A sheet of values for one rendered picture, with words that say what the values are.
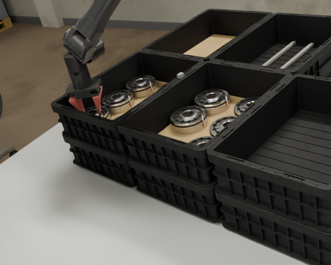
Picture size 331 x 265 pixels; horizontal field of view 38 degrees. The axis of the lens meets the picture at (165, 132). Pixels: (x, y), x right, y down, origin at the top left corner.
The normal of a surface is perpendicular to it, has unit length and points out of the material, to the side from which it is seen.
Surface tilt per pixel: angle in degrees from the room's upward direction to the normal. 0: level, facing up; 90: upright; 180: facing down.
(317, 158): 0
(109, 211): 0
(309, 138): 0
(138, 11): 90
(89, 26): 69
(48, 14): 90
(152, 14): 90
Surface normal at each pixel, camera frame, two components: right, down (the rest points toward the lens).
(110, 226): -0.21, -0.84
